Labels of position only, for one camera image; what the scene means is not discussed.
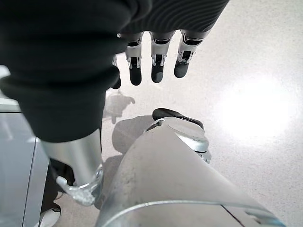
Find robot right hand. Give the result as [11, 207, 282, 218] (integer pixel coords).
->
[0, 0, 230, 209]

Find white medical cart blue drawers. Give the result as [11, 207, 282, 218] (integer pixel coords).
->
[0, 65, 62, 227]

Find silver robot right leg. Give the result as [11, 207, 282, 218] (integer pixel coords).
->
[94, 108, 288, 227]

